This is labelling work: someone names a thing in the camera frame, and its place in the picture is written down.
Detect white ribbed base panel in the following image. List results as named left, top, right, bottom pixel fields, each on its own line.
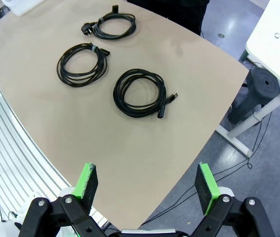
left=0, top=65, right=111, bottom=237

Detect clear plastic storage bin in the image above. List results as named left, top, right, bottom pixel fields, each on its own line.
left=1, top=0, right=40, bottom=17

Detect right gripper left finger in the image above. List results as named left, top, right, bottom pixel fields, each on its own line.
left=19, top=161, right=121, bottom=237

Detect black plastic stool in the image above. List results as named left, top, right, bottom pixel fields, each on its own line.
left=227, top=67, right=280, bottom=124

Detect black power cable with plug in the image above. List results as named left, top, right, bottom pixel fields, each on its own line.
left=81, top=5, right=137, bottom=40

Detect black extension cable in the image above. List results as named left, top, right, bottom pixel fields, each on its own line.
left=56, top=43, right=111, bottom=88

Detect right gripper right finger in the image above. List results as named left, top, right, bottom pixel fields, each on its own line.
left=176, top=161, right=276, bottom=237

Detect white table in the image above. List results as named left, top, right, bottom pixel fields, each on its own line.
left=215, top=0, right=280, bottom=158

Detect black USB cable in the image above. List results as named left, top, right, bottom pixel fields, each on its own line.
left=112, top=68, right=179, bottom=119

